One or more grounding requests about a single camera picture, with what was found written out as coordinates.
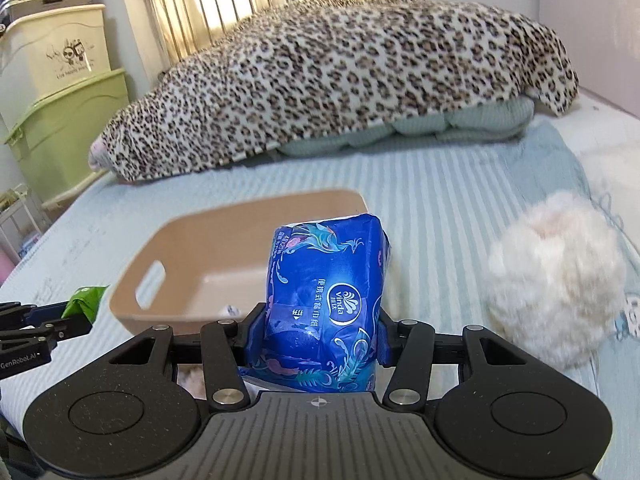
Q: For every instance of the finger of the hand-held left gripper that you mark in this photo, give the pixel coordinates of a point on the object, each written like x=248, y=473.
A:
x=45, y=312
x=65, y=331

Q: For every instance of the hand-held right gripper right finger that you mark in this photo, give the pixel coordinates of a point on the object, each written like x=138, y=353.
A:
x=384, y=342

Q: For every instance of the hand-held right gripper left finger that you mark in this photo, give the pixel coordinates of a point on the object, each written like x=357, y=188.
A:
x=254, y=332

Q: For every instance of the green packet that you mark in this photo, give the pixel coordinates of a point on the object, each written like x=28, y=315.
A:
x=87, y=300

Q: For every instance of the blue tissue pack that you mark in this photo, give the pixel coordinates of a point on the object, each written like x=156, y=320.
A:
x=325, y=305

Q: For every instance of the beige plastic basket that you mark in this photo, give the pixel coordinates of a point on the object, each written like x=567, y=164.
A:
x=200, y=240

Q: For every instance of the green plastic storage box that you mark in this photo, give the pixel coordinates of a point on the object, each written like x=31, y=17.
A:
x=70, y=130

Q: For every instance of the white fluffy plush toy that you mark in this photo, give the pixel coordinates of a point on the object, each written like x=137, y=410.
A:
x=560, y=280

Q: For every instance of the pale green quilt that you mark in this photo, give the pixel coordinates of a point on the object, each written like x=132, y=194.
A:
x=450, y=122

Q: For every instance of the leopard print blanket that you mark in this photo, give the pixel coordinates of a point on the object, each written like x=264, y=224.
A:
x=340, y=85

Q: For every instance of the beige plastic storage box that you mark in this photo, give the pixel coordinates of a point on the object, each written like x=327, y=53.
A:
x=55, y=45

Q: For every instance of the white printed bed sheet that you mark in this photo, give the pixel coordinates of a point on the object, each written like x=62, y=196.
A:
x=615, y=160

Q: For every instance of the metal bed headboard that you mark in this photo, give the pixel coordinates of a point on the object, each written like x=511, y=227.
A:
x=210, y=10

